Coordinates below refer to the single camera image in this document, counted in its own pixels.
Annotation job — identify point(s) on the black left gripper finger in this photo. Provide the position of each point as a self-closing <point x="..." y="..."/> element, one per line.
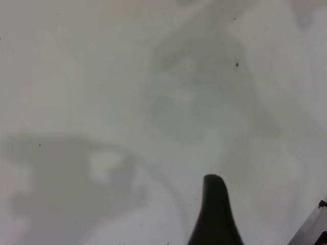
<point x="214" y="217"/>

